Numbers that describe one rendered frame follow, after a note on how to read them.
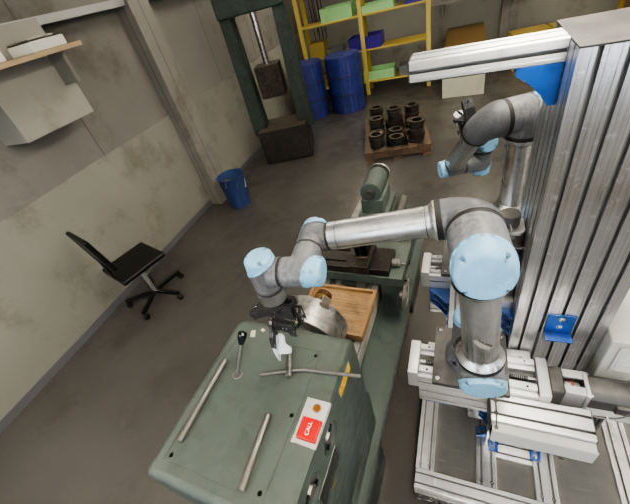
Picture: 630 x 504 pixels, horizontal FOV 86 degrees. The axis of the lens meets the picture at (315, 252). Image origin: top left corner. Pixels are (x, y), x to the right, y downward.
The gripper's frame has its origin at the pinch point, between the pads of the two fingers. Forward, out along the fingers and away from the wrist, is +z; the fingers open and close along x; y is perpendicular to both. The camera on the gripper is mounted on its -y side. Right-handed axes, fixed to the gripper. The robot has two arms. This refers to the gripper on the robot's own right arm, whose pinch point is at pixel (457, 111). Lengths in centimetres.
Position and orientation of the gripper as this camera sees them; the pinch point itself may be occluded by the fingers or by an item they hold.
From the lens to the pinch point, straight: 187.9
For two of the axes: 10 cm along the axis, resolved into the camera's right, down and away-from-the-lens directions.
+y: 3.5, 7.1, 6.1
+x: 9.4, -3.0, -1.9
